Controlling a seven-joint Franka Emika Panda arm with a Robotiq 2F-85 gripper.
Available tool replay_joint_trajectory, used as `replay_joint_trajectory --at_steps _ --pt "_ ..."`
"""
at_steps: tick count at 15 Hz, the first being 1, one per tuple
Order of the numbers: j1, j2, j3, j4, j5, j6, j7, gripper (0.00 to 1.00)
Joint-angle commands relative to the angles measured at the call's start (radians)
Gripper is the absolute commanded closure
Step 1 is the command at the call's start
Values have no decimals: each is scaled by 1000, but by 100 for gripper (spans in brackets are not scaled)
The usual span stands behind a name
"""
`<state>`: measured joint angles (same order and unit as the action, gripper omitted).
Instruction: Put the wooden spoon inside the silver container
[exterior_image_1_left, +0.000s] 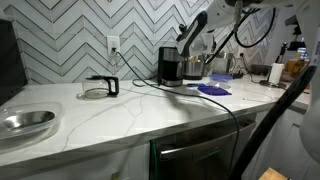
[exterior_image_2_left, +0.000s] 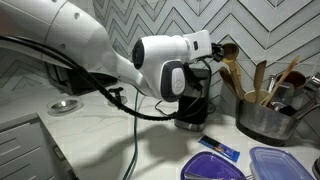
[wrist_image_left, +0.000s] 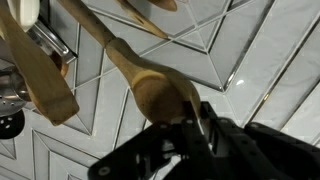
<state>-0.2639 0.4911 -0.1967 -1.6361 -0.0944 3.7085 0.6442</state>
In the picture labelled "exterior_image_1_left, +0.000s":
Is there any clear container blue lid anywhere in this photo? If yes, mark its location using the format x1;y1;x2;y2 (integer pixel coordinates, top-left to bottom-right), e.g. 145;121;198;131
206;73;234;90

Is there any black countertop appliance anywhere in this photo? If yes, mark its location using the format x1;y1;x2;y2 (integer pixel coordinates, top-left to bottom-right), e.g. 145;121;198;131
249;63;273;77

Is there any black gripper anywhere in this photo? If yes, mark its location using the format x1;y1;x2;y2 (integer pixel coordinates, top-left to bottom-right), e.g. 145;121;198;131
198;42;216;64

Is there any black silver coffee maker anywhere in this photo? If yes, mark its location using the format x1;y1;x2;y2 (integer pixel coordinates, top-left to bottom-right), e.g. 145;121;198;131
156;46;188;88

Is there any white wall outlet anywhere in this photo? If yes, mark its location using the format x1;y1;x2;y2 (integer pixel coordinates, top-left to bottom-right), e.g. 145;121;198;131
106;35;121;56
236;44;247;59

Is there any wooden block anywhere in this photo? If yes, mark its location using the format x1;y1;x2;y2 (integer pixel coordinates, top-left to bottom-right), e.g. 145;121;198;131
257;166;290;180

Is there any purple plastic lid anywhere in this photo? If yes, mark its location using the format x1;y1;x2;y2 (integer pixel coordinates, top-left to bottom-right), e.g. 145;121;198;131
196;84;233;97

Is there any thin black cord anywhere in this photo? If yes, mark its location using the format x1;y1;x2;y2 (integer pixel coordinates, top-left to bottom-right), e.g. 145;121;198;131
239;54;268;84

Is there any glass coffee carafe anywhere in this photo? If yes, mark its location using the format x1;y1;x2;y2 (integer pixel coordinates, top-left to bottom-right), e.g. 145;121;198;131
81;75;120;100

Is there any blue snack packet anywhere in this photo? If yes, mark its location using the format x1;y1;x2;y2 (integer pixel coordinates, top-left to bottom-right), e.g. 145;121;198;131
186;82;203;89

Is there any clear glass dish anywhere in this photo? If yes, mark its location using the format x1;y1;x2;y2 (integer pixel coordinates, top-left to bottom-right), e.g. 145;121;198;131
0;101;65;142

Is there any glass kettle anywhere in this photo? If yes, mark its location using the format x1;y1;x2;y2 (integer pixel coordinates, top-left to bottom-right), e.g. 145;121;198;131
212;51;238;76

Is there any silver utensil container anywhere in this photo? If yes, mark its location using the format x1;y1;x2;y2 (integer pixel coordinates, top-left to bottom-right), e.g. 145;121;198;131
182;59;206;81

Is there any dark green cable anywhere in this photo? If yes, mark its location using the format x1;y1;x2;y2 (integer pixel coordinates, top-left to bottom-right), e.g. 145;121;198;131
112;49;242;180

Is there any stainless dishwasher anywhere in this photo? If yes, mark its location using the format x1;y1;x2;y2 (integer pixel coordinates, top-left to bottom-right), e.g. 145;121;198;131
149;112;258;180

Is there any small metal bowl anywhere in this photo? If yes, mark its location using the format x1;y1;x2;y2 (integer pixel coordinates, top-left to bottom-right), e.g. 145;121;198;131
0;110;56;133

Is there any black camera on tripod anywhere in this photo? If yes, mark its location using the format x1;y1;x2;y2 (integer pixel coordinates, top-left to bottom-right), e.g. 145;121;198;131
284;14;309;52

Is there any orange juice bottle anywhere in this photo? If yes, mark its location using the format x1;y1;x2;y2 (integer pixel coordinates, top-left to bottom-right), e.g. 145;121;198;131
285;53;306;82

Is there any black microwave oven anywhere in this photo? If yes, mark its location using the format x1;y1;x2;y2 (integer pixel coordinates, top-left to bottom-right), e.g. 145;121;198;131
0;18;29;107

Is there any black coffee maker cord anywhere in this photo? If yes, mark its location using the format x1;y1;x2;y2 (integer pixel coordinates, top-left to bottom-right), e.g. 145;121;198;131
131;75;160;89

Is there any paper towel roll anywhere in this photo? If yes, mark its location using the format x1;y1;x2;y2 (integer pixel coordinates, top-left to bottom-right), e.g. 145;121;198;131
259;62;288;90

